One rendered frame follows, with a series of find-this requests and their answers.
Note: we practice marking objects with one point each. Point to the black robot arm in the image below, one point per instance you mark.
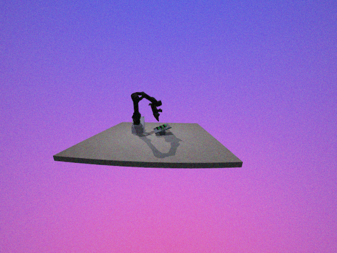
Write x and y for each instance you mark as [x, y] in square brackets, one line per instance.
[136, 115]

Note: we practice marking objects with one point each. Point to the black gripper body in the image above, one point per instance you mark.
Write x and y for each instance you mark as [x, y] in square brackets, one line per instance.
[155, 112]

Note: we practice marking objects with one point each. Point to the grey switch panel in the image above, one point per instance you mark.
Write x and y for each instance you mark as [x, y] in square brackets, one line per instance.
[161, 129]

